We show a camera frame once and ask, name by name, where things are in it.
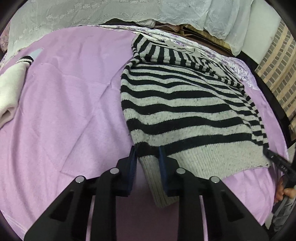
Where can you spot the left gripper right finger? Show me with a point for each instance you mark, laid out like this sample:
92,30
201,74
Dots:
207,207

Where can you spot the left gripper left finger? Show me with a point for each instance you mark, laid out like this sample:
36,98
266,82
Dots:
67,216

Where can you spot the black grey striped knit sweater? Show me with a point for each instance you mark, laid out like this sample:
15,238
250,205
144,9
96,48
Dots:
193,107

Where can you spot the person's right hand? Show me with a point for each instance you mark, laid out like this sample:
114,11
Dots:
281,192

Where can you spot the lilac fleece blanket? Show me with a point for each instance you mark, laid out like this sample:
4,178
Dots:
69,122

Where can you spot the beige checked curtain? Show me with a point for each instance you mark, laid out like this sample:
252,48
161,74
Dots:
277,70

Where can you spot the purple floral bed sheet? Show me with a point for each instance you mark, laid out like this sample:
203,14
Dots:
237,66

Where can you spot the white ribbed knit garment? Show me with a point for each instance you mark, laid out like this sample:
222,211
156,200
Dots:
12,81

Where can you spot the white lace cloth cover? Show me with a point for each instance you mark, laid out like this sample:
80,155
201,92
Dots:
225,20

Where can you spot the light blue paper piece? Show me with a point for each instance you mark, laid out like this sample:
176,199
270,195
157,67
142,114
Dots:
36,53

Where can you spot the brown wooden furniture under cover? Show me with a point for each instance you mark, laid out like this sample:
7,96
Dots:
201,37

